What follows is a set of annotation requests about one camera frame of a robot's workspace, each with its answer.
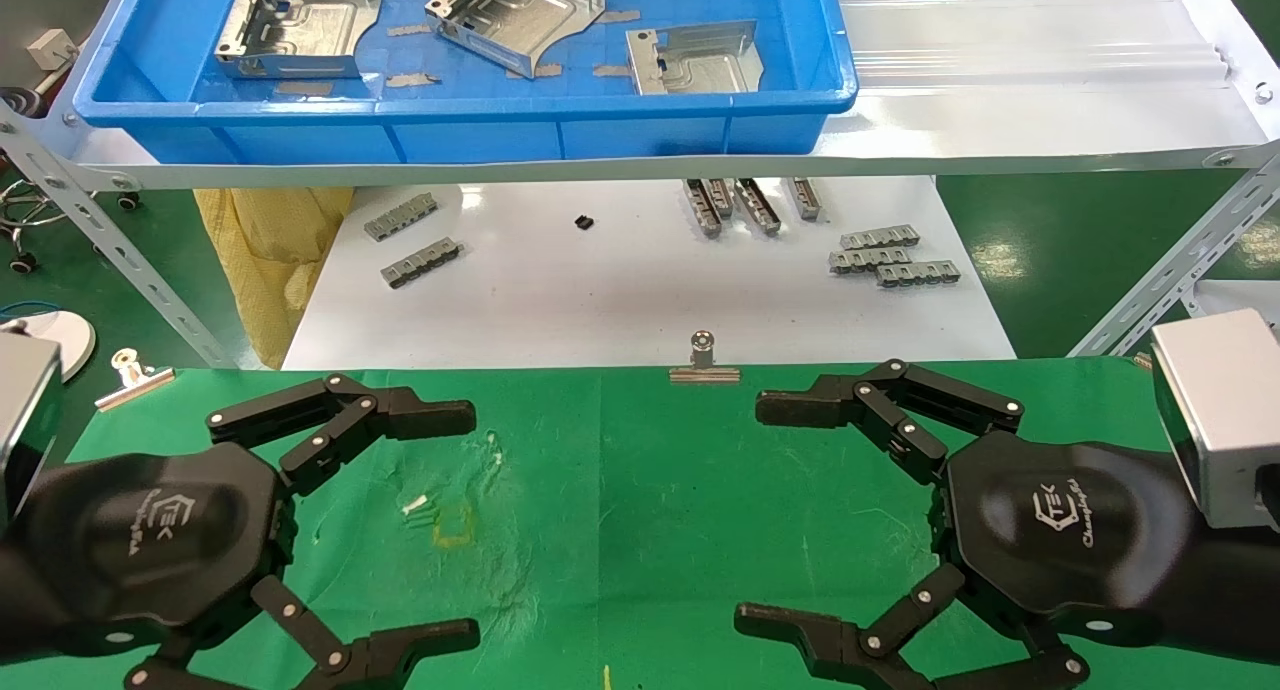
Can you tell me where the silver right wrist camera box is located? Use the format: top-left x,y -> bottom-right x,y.
1150,308 -> 1280,531

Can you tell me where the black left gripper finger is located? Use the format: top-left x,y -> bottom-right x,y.
207,373 -> 477,497
125,575 -> 482,690

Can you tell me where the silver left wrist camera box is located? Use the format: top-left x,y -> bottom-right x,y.
0,330 -> 64,531

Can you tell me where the white metal shelf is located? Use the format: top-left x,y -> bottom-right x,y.
0,0 -> 1280,191

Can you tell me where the blue plastic bin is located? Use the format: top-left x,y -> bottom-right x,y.
72,0 -> 859,166

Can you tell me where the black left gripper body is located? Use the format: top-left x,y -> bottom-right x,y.
0,442 -> 298,663

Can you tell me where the silver binder clip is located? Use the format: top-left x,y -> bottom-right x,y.
94,348 -> 176,412
668,330 -> 742,385

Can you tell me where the yellow woven bag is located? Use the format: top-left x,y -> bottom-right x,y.
193,186 -> 355,370

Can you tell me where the perforated steel shelf brace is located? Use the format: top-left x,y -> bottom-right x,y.
1068,145 -> 1280,359
0,105 -> 238,369

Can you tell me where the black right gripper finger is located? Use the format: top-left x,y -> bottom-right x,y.
735,562 -> 1092,690
755,358 -> 1024,485

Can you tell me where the white wall socket box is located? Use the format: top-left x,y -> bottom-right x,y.
28,28 -> 79,71

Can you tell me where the green table cloth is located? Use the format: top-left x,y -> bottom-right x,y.
0,358 -> 1280,690

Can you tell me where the translucent corrugated plastic sheet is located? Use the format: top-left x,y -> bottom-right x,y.
830,0 -> 1233,89

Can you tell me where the chrome stool base with casters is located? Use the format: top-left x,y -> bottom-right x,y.
0,170 -> 141,276

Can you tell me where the round white stand base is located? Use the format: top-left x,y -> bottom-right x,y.
0,308 -> 97,383

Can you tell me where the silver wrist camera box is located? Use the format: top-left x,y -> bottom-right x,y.
0,330 -> 64,531
1150,308 -> 1280,531

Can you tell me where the stamped grey metal part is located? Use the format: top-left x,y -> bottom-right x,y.
424,0 -> 607,79
626,20 -> 765,96
213,0 -> 383,79

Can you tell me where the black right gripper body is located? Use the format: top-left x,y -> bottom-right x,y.
930,430 -> 1208,653

